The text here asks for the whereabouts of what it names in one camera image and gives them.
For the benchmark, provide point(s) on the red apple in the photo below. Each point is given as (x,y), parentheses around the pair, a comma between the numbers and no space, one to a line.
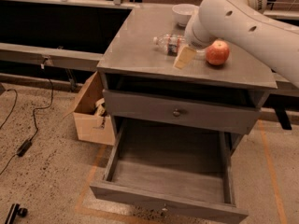
(217,53)

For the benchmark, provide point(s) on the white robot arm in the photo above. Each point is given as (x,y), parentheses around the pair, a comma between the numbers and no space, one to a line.
(242,22)

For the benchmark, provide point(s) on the white ceramic bowl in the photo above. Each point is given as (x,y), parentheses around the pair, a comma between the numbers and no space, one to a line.
(182,13)

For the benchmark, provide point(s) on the grey metal rail beam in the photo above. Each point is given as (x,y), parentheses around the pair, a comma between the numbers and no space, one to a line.
(62,58)

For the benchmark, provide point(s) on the clear plastic water bottle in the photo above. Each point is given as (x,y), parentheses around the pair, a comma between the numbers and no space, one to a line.
(173,45)

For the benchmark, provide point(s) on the closed grey top drawer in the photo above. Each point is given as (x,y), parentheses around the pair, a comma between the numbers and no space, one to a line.
(211,116)

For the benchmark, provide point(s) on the black power adapter with cable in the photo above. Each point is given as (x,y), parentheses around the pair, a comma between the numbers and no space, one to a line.
(26,144)

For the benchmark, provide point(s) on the grey wooden drawer cabinet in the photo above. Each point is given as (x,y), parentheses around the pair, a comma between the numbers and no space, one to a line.
(133,63)

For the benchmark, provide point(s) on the black clamp on floor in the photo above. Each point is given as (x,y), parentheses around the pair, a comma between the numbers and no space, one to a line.
(15,211)

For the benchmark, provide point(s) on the open cardboard box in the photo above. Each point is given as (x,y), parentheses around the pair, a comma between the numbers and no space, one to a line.
(91,127)

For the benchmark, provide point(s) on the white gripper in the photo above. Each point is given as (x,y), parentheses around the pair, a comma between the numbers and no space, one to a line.
(193,40)

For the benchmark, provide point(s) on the open grey middle drawer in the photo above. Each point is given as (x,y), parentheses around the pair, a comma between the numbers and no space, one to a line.
(182,170)

